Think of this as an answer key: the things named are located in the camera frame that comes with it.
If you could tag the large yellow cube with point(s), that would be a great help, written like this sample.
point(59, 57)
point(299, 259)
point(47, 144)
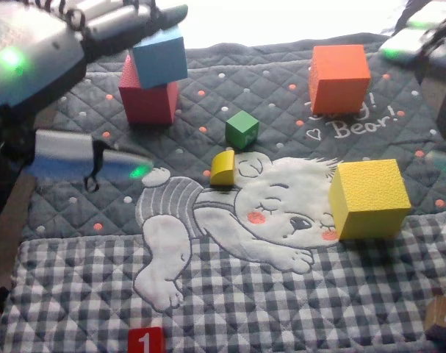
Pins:
point(369, 200)

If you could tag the large red block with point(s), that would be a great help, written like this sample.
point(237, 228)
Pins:
point(149, 104)

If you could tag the grey quilt with bear print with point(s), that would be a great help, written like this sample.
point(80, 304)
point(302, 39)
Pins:
point(222, 276)

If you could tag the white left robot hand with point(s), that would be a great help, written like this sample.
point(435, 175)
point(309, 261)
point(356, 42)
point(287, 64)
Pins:
point(28, 55)

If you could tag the small yellow half-round block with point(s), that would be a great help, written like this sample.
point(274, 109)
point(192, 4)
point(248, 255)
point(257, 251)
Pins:
point(222, 167)

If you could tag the small wooden cube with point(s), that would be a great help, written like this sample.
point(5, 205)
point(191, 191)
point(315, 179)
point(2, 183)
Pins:
point(441, 320)

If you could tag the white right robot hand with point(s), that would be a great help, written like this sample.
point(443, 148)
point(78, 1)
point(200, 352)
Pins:
point(439, 40)

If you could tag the light blue cube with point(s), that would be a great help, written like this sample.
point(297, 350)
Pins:
point(162, 60)

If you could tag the small red cube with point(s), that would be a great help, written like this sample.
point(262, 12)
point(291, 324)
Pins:
point(145, 340)

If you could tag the small green cube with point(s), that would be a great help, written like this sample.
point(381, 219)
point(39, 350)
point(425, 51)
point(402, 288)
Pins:
point(241, 128)

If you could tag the large orange cube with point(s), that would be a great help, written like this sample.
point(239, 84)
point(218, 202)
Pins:
point(338, 79)

